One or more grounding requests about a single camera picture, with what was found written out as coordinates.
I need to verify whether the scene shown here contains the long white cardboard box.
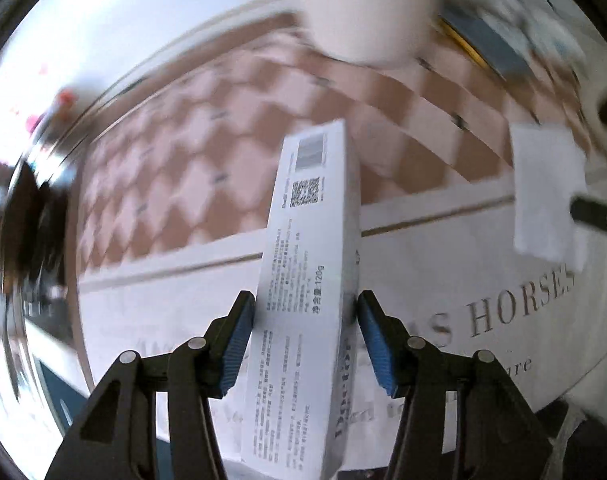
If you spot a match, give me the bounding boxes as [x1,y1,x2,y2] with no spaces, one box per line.
[240,120,361,480]

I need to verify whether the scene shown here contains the colourful small toys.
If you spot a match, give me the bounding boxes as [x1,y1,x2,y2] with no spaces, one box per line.
[26,87,79,131]

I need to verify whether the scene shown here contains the black trash bag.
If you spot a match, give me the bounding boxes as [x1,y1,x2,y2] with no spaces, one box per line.
[0,160,77,301]

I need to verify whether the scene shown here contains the checkered pink table mat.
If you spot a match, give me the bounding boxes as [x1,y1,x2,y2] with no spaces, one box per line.
[76,5,607,480]

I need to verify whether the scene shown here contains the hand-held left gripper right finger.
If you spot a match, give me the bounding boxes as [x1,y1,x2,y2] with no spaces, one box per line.
[357,290,567,480]

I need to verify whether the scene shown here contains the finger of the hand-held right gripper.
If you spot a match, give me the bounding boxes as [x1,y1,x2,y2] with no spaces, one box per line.
[569,196,607,247]

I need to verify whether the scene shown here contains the cream cylindrical bin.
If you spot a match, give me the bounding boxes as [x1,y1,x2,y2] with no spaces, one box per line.
[296,0,441,68]

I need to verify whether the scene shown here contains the white paper tissue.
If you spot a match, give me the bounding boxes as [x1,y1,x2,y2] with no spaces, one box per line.
[511,122,589,271]

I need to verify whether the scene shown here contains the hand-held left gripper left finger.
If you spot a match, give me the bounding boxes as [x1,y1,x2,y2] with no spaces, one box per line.
[44,290,257,480]

